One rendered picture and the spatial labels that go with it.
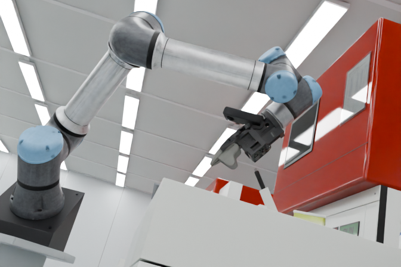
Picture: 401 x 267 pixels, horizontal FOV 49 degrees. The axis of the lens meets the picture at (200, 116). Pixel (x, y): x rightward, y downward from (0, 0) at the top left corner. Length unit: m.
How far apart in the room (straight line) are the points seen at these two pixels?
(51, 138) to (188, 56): 0.46
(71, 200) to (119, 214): 7.93
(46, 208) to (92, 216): 8.01
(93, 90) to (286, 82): 0.55
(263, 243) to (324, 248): 0.12
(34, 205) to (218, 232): 0.66
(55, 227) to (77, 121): 0.31
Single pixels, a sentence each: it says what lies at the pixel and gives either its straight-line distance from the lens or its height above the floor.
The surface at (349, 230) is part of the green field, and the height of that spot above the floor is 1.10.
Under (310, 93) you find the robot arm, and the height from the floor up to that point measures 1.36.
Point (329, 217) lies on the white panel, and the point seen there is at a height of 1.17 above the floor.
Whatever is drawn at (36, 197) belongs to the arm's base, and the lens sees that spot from 1.32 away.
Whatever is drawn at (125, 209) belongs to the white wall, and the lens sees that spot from 9.36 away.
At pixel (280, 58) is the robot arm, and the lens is 1.17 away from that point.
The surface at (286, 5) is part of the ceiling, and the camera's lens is 3.11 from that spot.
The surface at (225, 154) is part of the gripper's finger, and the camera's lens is 1.18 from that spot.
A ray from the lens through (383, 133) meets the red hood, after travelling 1.44.
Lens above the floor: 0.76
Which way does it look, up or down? 24 degrees up
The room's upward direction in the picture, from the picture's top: 15 degrees clockwise
